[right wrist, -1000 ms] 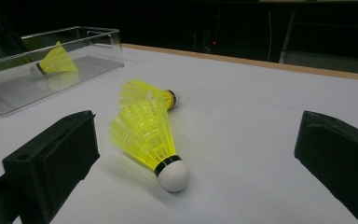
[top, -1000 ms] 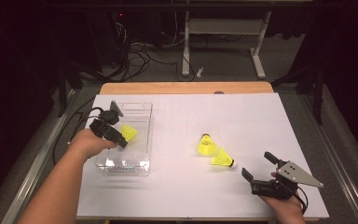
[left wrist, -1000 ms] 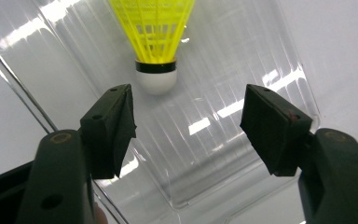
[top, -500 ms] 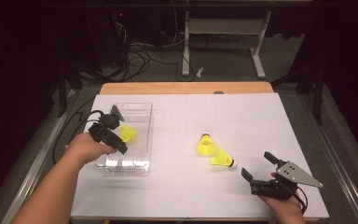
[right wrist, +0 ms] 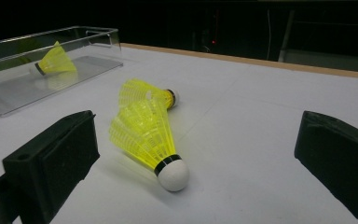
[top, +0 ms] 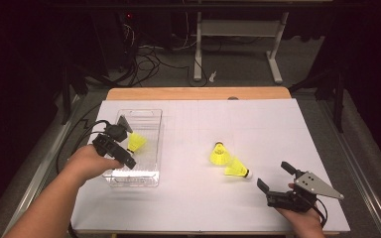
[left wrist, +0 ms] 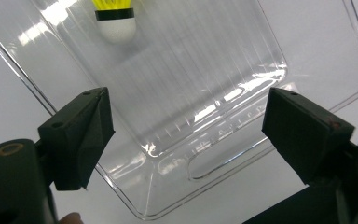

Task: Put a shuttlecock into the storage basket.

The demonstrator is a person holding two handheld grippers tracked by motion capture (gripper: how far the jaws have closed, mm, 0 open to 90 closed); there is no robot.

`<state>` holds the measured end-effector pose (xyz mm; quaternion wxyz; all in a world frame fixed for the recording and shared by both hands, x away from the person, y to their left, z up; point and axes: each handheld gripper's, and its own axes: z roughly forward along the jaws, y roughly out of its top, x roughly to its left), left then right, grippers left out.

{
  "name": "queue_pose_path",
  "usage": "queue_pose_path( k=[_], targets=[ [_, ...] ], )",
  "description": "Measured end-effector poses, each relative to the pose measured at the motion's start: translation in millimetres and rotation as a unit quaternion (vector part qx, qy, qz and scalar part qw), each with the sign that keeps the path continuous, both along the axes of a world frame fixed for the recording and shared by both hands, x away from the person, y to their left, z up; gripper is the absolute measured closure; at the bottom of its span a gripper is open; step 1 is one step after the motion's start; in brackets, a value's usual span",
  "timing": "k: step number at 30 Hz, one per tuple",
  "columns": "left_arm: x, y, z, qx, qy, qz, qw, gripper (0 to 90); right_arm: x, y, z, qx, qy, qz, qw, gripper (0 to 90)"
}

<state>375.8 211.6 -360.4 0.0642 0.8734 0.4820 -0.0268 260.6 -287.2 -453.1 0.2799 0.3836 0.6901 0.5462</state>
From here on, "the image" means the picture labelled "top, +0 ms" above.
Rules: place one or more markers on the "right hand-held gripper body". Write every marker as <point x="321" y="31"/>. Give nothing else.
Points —
<point x="314" y="186"/>

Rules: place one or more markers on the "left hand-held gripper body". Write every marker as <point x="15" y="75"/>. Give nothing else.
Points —
<point x="110" y="145"/>

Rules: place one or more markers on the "yellow plastic shuttlecock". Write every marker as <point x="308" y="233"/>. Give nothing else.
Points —
<point x="220" y="155"/>
<point x="138" y="141"/>
<point x="236" y="170"/>

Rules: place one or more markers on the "clear plastic storage box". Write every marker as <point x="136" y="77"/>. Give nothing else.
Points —
<point x="149" y="125"/>

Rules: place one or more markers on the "person's left hand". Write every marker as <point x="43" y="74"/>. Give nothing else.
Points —
<point x="87" y="163"/>

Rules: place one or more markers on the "person's right hand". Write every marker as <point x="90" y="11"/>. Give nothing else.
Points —
<point x="306" y="220"/>

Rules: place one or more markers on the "black stand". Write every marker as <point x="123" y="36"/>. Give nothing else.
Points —
<point x="339" y="109"/>
<point x="65" y="99"/>

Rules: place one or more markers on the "white table sheet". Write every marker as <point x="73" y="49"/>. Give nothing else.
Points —
<point x="195" y="132"/>

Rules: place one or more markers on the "grey round table grommet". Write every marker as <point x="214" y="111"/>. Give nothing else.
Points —
<point x="233" y="98"/>

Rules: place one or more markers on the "black device with red light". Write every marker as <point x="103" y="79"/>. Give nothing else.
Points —
<point x="127" y="33"/>

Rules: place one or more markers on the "small white floor object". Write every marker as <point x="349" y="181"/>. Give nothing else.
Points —
<point x="212" y="76"/>

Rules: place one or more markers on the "aluminium floor rail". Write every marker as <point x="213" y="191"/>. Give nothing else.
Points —
<point x="34" y="180"/>
<point x="365" y="188"/>

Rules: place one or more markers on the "white metal desk frame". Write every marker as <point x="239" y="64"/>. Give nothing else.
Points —
<point x="238" y="28"/>

